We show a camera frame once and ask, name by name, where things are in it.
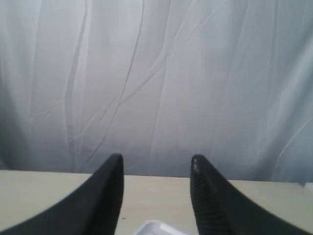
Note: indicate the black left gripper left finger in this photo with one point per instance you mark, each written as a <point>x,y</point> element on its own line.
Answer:
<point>92,209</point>

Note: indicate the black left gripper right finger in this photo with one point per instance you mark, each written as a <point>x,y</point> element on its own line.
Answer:
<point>221,209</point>

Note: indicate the white rectangular plastic tray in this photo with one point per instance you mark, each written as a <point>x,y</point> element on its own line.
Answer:
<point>156,227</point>

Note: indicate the grey-blue backdrop curtain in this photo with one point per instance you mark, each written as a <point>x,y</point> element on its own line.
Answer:
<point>158,81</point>

